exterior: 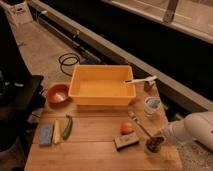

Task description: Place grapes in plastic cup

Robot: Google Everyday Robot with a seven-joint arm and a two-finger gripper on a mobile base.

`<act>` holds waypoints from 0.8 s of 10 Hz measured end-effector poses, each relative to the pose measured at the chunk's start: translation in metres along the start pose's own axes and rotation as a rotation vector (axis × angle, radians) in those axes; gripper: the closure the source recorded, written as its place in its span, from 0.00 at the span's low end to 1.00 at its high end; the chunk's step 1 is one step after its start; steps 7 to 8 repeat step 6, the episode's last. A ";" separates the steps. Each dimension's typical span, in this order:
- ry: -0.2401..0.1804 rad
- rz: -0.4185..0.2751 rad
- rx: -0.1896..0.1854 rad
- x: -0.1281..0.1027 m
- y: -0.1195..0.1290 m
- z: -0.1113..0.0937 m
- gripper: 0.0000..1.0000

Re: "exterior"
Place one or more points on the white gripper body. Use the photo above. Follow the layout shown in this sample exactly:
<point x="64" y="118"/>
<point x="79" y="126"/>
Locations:
<point x="168" y="133"/>

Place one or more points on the dark red grape bunch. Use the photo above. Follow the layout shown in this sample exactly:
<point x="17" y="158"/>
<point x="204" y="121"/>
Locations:
<point x="153" y="144"/>

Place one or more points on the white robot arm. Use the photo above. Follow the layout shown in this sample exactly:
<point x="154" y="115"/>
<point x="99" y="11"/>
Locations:
<point x="194" y="127"/>

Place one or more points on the green plastic cup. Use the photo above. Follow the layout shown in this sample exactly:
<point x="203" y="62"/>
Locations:
<point x="148" y="151"/>

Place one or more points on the clear glass cup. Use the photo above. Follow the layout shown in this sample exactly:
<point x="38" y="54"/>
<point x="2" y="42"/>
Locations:
<point x="151" y="105"/>

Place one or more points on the metal spoon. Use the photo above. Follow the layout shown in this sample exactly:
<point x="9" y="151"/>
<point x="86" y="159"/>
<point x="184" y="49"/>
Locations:
<point x="136" y="120"/>

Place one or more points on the black rectangular sponge block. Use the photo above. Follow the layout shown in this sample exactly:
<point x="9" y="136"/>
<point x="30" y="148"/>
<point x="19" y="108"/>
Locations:
<point x="126" y="140"/>

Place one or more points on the yellow plastic bin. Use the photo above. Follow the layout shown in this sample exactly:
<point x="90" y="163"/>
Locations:
<point x="102" y="85"/>

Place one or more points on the green cucumber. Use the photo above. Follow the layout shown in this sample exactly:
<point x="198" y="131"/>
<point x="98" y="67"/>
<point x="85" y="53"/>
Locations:
<point x="68" y="128"/>

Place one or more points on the pale yellow corn piece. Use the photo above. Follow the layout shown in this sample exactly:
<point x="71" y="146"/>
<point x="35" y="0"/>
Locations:
<point x="57" y="133"/>

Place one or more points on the red bowl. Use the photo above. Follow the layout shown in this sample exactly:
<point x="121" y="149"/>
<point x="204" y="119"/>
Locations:
<point x="57" y="93"/>

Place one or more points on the blue sponge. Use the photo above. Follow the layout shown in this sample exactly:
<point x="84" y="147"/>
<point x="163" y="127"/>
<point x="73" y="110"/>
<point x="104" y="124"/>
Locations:
<point x="46" y="132"/>

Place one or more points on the white box on floor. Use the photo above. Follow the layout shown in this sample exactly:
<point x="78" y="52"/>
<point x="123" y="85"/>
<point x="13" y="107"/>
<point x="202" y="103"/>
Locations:
<point x="18" y="14"/>

